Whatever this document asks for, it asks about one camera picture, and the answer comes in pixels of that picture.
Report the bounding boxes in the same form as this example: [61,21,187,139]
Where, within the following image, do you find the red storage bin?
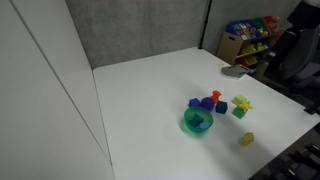
[262,14,285,36]

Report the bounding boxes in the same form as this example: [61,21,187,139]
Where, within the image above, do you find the yellow gear toy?
[237,101,254,113]

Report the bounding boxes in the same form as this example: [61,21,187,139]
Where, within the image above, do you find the blue storage bin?
[225,18,265,42]

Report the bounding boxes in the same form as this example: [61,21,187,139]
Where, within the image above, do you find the orange toy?
[210,89,223,104]

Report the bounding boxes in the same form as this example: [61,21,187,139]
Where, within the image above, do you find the green translucent bowl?
[183,106,215,135]

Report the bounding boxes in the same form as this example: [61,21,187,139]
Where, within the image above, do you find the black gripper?
[287,0,320,30]

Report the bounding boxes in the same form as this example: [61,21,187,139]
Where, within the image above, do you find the black equipment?
[249,122,320,180]

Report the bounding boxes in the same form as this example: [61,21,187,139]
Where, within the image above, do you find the lime green block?
[231,94,248,107]

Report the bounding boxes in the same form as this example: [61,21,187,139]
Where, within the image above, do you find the black pole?
[198,0,213,50]

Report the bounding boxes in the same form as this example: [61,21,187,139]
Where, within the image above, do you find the wooden toy shelf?
[216,14,286,77]

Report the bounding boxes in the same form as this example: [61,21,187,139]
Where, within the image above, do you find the green cube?
[231,106,247,120]

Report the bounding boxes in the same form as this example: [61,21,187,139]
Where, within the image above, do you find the blue hexagon block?
[188,97,202,108]

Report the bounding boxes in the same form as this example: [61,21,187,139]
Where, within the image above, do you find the grey metal plate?
[221,64,250,80]

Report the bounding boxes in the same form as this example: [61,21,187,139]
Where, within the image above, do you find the purple ball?
[200,96,216,111]

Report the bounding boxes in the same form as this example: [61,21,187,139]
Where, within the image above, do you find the dark blue cube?
[215,101,229,115]

